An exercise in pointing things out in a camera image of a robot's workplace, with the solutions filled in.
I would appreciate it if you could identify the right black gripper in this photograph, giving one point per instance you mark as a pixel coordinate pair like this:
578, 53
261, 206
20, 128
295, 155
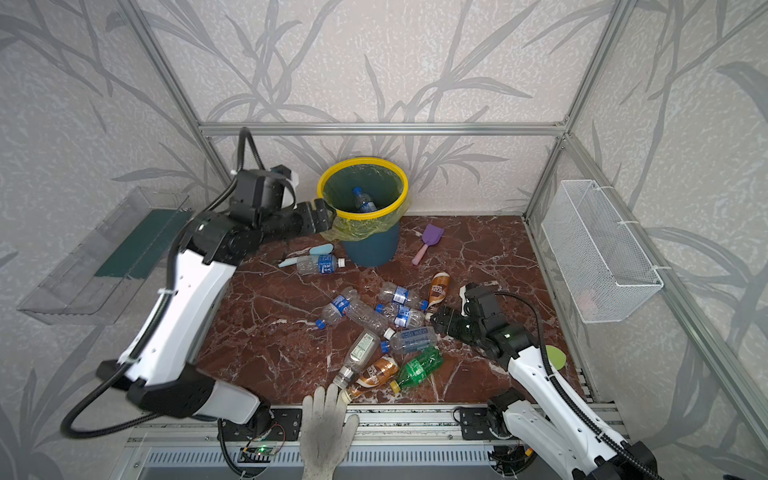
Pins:
445, 323

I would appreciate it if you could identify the clear bottle blue label white cap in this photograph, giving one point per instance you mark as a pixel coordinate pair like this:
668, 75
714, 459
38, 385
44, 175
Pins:
319, 264

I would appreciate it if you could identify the green circuit board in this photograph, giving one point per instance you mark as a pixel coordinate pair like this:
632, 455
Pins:
258, 454

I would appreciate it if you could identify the white knit glove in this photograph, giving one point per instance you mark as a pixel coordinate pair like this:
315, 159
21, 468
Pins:
326, 432

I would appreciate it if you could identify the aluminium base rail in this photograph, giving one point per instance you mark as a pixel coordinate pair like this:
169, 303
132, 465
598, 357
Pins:
380, 424

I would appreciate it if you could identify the small clear bottle blue label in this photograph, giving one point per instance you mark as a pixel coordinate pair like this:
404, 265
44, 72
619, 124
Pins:
392, 293

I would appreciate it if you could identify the purple toy shovel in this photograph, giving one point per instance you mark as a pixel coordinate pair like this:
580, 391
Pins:
430, 237

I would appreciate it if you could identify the brown drink bottle white cap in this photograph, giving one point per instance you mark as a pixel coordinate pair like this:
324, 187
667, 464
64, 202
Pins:
439, 287

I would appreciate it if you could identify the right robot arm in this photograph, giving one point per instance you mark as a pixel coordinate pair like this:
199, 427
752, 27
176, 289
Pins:
561, 428

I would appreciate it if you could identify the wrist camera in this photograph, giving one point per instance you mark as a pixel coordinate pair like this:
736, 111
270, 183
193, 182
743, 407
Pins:
480, 305
261, 193

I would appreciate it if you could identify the crushed clear bottle blue label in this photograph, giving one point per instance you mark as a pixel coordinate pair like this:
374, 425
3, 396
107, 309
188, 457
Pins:
401, 316

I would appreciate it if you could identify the clear plastic shelf tray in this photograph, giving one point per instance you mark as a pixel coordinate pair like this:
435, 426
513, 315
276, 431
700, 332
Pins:
95, 283

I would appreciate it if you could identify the teal bin with yellow rim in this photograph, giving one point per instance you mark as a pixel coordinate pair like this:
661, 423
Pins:
385, 182

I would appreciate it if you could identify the yellow plastic bin liner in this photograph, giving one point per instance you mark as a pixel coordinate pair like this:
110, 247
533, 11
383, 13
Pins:
352, 225

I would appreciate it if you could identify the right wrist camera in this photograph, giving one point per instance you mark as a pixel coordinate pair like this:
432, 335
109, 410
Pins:
480, 305

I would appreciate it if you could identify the green soda bottle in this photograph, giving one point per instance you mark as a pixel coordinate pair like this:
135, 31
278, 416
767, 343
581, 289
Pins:
417, 370

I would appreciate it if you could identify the brown tea bottle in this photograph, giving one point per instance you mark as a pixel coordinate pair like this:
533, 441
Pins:
376, 375

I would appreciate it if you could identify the white wire basket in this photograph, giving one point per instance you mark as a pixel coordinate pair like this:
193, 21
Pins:
607, 273

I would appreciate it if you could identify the clear ribbed bottle white cap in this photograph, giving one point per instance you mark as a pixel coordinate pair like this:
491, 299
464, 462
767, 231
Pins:
365, 316

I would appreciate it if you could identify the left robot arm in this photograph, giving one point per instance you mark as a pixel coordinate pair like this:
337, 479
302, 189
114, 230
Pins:
156, 370

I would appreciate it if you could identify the square clear bottle green label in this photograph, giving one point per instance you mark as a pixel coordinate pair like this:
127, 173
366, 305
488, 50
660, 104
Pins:
357, 358

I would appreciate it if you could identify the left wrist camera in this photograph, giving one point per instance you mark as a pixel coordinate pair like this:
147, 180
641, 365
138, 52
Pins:
261, 193

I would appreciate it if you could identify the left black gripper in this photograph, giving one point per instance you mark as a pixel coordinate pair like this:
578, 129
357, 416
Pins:
318, 216

